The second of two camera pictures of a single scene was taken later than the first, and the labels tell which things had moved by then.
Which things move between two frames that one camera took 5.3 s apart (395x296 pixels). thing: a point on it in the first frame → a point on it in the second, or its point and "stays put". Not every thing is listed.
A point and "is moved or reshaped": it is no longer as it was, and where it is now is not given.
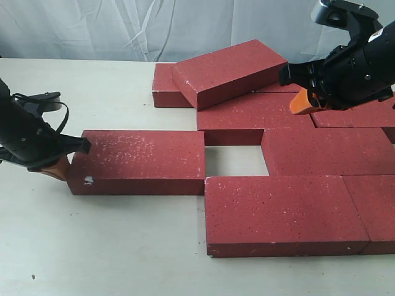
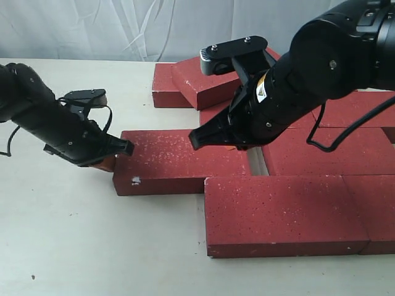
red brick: [300, 152] stays put
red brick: [139, 163] is moved or reshaped
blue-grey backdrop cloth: [166, 31] stays put
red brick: [373, 197] stays put
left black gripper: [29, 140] → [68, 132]
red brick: [281, 216] stays put
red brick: [166, 92] stays put
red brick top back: [218, 76] stays put
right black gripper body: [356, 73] → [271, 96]
